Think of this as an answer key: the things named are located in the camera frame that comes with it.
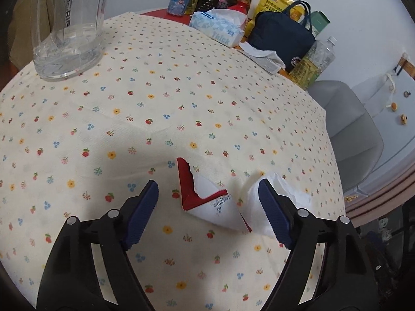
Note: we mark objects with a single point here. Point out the blue drink can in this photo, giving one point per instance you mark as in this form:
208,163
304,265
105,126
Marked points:
179,1

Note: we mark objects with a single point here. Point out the plastic bottle with yellow liquid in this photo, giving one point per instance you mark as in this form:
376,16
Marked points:
311,66

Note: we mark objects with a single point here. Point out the navy lunch bag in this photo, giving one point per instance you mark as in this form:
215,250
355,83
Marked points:
282,39

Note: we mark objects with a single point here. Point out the red container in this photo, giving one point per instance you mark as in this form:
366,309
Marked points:
239,7

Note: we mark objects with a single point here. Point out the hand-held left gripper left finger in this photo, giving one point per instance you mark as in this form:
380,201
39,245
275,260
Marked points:
142,207

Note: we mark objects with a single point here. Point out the orange round magnet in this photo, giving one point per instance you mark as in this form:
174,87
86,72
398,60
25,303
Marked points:
394,106

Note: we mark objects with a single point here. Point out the green carton box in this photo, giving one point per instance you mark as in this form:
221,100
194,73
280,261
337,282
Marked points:
319,22

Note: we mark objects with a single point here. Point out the blue white tissue box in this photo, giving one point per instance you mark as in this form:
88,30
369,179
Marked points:
217,26

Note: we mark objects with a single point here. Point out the red table mat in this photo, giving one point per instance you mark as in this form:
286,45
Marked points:
162,16

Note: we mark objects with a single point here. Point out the grey chair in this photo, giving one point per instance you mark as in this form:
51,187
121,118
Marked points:
350,129

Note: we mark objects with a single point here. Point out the white refrigerator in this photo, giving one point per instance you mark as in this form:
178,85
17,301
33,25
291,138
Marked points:
392,142

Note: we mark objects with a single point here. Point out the black mesh basket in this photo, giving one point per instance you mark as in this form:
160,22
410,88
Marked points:
210,1

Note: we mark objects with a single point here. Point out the yellow snack packet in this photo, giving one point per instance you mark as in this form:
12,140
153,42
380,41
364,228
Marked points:
275,0

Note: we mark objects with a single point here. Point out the large clear water jug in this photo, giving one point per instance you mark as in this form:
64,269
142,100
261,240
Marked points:
74,39

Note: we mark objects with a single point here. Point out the white hanging bag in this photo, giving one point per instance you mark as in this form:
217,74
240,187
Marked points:
373,94

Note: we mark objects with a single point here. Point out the wooden hook rack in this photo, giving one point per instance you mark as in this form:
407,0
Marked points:
403,64

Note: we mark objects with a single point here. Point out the crumpled white napkin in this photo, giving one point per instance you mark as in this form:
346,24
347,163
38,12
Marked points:
264,56

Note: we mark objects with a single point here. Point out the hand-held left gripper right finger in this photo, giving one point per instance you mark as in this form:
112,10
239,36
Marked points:
275,213

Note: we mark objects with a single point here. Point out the yellow magnet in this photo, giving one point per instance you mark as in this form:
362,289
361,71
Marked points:
403,119

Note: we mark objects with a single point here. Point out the white paper tissue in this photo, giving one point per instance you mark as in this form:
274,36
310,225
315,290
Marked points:
291,194

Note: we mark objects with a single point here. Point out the torn red white paper packet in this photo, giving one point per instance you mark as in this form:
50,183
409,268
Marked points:
214,207

